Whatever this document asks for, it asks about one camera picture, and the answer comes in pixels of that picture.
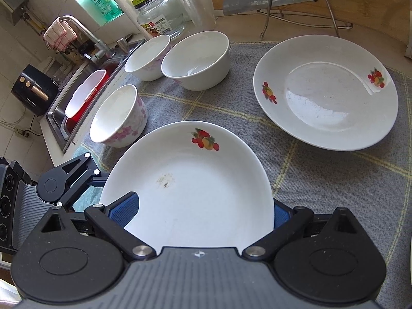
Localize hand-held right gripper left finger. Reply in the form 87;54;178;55
40;191;157;261

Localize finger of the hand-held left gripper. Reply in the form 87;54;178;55
56;153;110;213

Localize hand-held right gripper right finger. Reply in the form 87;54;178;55
241;200;366;261

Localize white bowl pink flowers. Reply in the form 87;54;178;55
124;34;172;82
89;84;148;149

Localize white plate fruit print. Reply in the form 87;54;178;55
98;121;274;248
253;35;399;152

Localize plain white bowl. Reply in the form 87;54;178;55
161;31;231;91

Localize red and white sink basin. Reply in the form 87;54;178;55
64;70;107;118

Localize black air fryer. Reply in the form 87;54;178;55
11;64;58;116

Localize red plastic basin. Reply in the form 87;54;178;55
63;61;120;132

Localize grey checked mat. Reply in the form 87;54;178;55
69;40;412;309

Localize metal faucet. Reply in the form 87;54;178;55
59;15;111;65

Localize pink checked dishcloth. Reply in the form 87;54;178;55
43;18;76;52

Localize green dish soap bottle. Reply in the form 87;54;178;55
82;0;124;26

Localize glass jar yellow-green lid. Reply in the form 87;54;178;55
133;0;187;41

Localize stack of clear plastic cups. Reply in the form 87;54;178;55
161;0;216;31

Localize grey metal wall box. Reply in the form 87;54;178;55
0;0;28;24

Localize metal wire rack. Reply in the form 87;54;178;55
257;0;353;39

